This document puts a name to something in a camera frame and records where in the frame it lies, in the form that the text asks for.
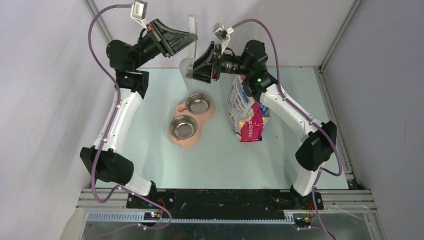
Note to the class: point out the aluminium front frame rail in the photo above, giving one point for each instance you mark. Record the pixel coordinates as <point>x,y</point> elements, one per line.
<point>122,206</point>

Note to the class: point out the right corner aluminium post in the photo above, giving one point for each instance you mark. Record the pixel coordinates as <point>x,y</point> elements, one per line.
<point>340,33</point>

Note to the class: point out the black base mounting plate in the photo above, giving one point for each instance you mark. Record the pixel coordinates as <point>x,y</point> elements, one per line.
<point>234,204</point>

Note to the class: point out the clear plastic scoop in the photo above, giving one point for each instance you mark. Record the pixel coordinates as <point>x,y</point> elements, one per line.
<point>187,63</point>

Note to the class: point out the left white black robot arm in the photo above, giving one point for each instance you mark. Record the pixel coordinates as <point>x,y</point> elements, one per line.
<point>104,160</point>

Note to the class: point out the pink pet food bag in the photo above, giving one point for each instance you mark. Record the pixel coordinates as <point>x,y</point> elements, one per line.
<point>247,116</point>

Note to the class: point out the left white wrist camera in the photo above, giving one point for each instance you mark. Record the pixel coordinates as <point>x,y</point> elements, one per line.
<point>138,12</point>

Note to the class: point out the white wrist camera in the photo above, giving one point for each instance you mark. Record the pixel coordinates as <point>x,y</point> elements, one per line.
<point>138,12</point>
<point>223,34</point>

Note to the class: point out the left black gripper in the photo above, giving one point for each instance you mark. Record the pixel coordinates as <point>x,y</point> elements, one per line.
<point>175,40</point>

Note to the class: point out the near steel bowl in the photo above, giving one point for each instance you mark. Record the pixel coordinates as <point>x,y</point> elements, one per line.
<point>183,127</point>

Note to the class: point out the far steel bowl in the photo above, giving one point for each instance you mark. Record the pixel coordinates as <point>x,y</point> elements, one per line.
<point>198,103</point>

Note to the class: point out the corner aluminium post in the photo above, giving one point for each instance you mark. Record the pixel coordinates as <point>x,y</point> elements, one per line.
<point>98,21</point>
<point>340,33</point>

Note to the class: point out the pink double bowl feeder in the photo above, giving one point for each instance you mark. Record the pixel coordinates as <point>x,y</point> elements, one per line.
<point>201,120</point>

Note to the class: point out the right controller board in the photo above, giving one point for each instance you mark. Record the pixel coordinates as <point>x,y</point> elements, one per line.
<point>302,223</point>

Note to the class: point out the steel bowl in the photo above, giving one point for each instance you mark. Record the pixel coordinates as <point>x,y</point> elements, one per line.
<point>183,127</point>
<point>198,103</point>

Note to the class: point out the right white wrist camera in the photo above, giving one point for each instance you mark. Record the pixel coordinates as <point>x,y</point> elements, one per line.
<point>223,34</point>

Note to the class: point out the left corner aluminium post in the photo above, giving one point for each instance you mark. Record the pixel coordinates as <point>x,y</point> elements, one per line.
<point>98,21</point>

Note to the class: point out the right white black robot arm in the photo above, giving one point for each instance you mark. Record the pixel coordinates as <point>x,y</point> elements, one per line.
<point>318,139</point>

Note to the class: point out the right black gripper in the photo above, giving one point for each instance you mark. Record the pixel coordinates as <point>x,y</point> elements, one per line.
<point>202,68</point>

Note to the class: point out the controller board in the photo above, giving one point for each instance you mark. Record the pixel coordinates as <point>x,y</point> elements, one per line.
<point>302,223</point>
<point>152,216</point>

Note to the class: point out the left controller board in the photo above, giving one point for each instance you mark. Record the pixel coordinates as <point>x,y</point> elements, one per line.
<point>152,216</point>

